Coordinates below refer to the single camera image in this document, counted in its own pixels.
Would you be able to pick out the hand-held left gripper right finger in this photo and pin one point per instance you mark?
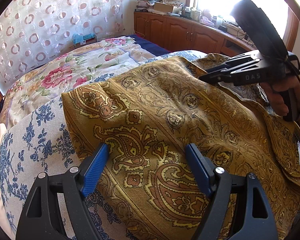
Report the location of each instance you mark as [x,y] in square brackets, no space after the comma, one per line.
[200,170]

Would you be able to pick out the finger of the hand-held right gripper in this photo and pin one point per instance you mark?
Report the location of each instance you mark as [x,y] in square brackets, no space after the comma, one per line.
[245,61]
[218,76]

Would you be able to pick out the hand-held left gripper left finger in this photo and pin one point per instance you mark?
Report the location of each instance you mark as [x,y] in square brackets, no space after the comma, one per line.
[95,172]

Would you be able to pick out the golden paisley patterned shirt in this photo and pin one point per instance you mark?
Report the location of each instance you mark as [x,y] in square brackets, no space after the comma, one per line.
[165,130]

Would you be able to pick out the person's right hand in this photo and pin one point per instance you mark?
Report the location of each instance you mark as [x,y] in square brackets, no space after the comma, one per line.
[277,97]

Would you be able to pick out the green lidded bottle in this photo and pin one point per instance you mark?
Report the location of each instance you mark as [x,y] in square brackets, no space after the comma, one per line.
[220,22]

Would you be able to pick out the wooden cabinet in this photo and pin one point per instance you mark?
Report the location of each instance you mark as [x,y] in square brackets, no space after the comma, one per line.
[177,30]

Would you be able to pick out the white jar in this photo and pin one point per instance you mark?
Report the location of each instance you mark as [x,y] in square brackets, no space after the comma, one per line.
[195,14]

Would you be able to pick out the blue floral white cloth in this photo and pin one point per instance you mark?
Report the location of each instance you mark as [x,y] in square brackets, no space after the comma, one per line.
[35,142]

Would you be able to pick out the navy blue blanket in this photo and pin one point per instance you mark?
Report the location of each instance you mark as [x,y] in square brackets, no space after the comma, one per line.
[150,46]

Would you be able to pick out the cardboard box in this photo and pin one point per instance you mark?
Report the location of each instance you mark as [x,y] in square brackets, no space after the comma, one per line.
[165,7]

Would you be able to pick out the pink floral bed sheet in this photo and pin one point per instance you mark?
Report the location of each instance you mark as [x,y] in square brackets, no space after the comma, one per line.
[65,75]

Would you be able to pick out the stack of magazines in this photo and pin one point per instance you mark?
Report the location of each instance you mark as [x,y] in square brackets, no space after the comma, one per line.
[144,5]

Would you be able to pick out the sheer circle patterned curtain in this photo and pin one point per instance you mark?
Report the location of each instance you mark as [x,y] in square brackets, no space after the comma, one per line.
[40,17]

